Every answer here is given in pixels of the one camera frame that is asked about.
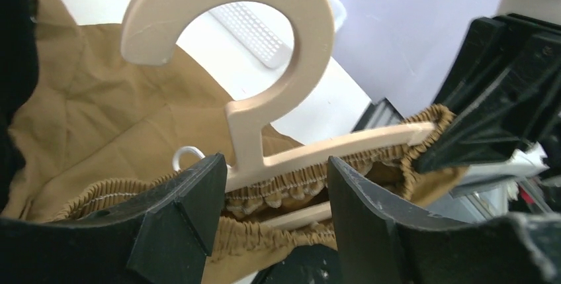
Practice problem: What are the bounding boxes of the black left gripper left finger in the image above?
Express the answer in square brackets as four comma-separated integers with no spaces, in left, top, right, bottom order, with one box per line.
[1,154,228,283]

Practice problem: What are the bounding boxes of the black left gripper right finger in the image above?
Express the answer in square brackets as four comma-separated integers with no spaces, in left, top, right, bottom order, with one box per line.
[327,157,560,284]

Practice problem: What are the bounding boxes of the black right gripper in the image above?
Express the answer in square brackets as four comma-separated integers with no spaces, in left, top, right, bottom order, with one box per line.
[414,13,560,173]

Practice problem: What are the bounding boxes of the beige wooden hanger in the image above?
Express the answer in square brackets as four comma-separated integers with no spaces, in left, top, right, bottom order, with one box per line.
[120,0,434,215]

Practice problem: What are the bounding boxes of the black shorts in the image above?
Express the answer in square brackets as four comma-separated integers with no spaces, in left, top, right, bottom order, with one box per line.
[1,0,39,209]

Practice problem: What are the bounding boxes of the white plastic basket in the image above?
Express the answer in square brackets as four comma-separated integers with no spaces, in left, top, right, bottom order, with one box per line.
[206,0,348,71]

